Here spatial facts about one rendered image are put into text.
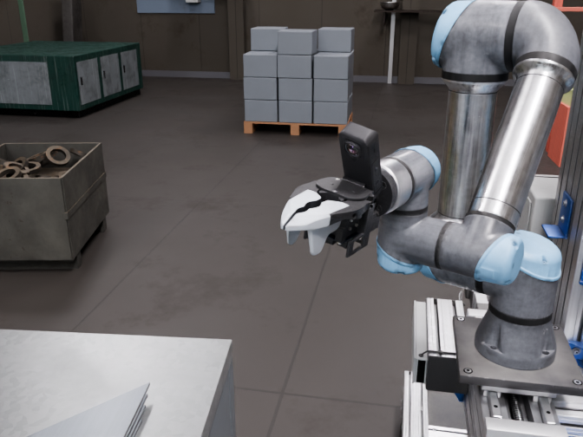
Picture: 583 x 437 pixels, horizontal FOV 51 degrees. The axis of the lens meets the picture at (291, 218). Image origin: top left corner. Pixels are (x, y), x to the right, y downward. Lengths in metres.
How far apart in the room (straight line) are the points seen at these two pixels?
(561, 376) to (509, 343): 0.11
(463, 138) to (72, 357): 0.83
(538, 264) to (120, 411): 0.75
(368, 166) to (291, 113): 6.70
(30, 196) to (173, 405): 3.00
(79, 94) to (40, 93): 0.56
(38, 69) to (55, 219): 5.33
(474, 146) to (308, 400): 1.85
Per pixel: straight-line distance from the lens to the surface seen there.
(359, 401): 2.80
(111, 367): 1.20
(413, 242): 0.93
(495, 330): 1.23
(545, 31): 1.07
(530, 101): 1.01
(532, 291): 1.18
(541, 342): 1.23
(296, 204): 0.72
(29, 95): 9.28
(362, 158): 0.76
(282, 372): 2.96
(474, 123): 1.14
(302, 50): 7.33
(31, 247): 4.09
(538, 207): 1.58
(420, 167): 0.92
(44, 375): 1.21
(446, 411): 2.47
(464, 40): 1.11
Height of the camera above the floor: 1.71
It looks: 21 degrees down
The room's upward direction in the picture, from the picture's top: straight up
